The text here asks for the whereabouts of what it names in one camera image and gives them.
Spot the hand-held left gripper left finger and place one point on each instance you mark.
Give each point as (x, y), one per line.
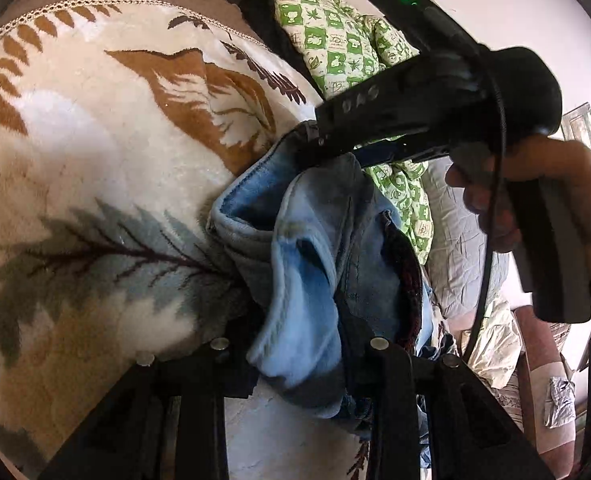
(220, 375)

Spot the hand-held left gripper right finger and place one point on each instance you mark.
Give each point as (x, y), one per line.
(390, 400)

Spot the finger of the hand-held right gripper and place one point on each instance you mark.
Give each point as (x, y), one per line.
(365, 102)
(380, 152)

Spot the blue denim pants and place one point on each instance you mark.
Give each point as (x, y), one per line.
(305, 270)

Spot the person's right hand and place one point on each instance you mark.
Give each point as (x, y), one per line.
(495, 220)

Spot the green white patterned quilt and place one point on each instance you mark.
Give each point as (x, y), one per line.
(335, 45)

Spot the white floral cloth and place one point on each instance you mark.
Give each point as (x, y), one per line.
(495, 345)

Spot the grey pillow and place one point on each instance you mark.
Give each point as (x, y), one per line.
(455, 250)

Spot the crumpled silver tape patch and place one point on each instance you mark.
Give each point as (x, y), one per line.
(559, 402)

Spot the cream leaf printed blanket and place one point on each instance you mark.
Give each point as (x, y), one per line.
(100, 160)

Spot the framed wall picture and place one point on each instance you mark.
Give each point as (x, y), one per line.
(581, 127)

